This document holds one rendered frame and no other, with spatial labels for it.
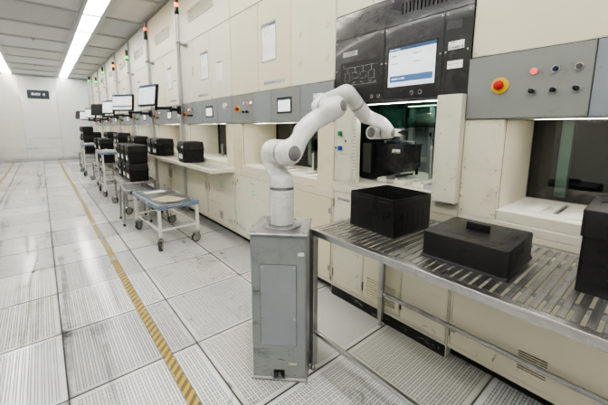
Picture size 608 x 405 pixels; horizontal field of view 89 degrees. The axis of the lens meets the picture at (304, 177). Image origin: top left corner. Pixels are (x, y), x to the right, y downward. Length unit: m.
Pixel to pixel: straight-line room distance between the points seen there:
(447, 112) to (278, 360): 1.47
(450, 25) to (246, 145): 2.21
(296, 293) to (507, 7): 1.57
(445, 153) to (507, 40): 0.54
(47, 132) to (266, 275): 13.55
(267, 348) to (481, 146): 1.41
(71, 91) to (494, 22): 14.14
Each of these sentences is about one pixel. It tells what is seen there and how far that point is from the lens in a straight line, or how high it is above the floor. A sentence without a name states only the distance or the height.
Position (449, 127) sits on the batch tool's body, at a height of 1.25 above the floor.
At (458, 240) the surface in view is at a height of 0.85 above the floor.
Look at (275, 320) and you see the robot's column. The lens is 1.66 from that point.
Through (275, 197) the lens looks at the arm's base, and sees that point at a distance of 1.49.
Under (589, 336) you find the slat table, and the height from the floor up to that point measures 0.75.
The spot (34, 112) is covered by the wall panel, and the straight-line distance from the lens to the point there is 14.70.
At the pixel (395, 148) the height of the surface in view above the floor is 1.11.
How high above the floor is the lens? 1.25
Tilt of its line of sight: 9 degrees down
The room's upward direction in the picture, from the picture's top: straight up
